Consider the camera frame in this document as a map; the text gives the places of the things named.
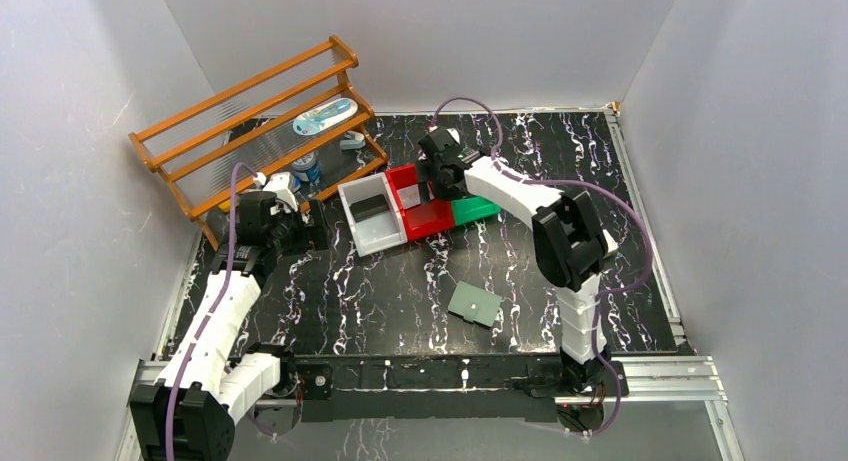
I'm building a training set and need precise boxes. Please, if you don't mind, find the white plastic bin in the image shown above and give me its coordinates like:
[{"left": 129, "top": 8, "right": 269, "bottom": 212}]
[{"left": 338, "top": 173, "right": 408, "bottom": 257}]

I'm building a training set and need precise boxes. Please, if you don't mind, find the silver VIP card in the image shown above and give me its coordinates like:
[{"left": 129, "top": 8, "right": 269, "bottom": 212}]
[{"left": 397, "top": 184, "right": 422, "bottom": 210}]

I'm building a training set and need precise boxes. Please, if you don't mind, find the blue tape roll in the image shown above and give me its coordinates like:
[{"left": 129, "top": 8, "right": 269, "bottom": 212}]
[{"left": 291, "top": 151, "right": 321, "bottom": 183}]

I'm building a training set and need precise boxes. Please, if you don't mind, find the black card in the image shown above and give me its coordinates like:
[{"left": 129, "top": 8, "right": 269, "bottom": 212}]
[{"left": 349, "top": 194, "right": 391, "bottom": 223}]

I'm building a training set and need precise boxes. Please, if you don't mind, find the orange wooden shelf rack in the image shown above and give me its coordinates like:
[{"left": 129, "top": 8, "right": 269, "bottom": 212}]
[{"left": 128, "top": 36, "right": 389, "bottom": 247}]

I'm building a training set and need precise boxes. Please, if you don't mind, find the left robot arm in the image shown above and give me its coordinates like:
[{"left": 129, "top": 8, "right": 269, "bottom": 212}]
[{"left": 129, "top": 190, "right": 328, "bottom": 460}]

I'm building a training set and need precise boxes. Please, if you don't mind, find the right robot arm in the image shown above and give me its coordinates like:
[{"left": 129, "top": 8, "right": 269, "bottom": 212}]
[{"left": 416, "top": 127, "right": 615, "bottom": 365}]

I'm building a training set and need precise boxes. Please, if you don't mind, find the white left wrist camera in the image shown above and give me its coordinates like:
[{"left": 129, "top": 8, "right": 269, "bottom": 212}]
[{"left": 253, "top": 171, "right": 301, "bottom": 212}]

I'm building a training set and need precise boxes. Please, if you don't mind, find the green plastic bin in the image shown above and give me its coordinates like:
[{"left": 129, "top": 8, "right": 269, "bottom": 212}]
[{"left": 450, "top": 196, "right": 501, "bottom": 225}]

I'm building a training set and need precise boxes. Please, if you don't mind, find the red plastic bin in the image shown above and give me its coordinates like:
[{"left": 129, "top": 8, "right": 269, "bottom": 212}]
[{"left": 386, "top": 164, "right": 456, "bottom": 241}]

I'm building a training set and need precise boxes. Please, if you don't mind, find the light blue white stapler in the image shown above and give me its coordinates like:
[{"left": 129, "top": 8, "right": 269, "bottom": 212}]
[{"left": 339, "top": 130, "right": 366, "bottom": 151}]

